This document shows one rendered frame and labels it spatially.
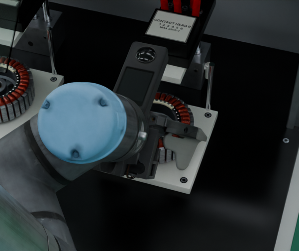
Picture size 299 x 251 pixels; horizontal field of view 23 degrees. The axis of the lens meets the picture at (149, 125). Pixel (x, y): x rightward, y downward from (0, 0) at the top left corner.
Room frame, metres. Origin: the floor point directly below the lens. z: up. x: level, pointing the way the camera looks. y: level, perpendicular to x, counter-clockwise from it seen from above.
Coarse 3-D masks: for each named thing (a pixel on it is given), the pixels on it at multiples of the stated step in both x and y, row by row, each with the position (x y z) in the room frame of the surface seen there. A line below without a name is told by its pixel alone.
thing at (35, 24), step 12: (60, 12) 0.90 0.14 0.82; (36, 24) 0.87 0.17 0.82; (48, 24) 0.87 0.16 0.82; (60, 24) 0.89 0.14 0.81; (24, 36) 0.87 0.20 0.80; (36, 36) 0.87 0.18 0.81; (60, 36) 0.89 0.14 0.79; (24, 48) 0.87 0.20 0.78; (36, 48) 0.87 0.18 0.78; (48, 48) 0.86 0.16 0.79
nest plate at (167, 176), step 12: (192, 108) 0.74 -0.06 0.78; (204, 120) 0.71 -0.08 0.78; (204, 132) 0.69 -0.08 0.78; (204, 144) 0.67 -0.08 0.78; (168, 168) 0.62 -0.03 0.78; (192, 168) 0.62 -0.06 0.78; (144, 180) 0.61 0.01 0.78; (156, 180) 0.60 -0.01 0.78; (168, 180) 0.60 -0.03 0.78; (180, 180) 0.60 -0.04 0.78; (192, 180) 0.60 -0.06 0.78
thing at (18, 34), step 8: (24, 0) 0.81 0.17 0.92; (32, 0) 0.83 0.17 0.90; (40, 0) 0.85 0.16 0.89; (24, 8) 0.81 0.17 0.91; (32, 8) 0.82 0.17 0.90; (48, 8) 0.88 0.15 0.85; (24, 16) 0.80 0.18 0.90; (32, 16) 0.82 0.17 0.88; (48, 16) 0.88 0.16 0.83; (24, 24) 0.79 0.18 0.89; (16, 32) 0.79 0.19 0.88; (16, 40) 0.78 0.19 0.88
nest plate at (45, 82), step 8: (32, 72) 0.81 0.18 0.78; (40, 72) 0.81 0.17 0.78; (40, 80) 0.79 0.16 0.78; (48, 80) 0.79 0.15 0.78; (56, 80) 0.79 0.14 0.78; (40, 88) 0.78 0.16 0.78; (48, 88) 0.78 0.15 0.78; (40, 96) 0.76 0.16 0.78; (32, 104) 0.74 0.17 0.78; (40, 104) 0.74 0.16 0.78; (24, 112) 0.73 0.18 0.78; (32, 112) 0.73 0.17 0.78; (8, 120) 0.71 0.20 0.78; (16, 120) 0.71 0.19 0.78; (24, 120) 0.71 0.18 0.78; (0, 128) 0.70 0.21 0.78; (8, 128) 0.70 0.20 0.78; (0, 136) 0.68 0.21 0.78
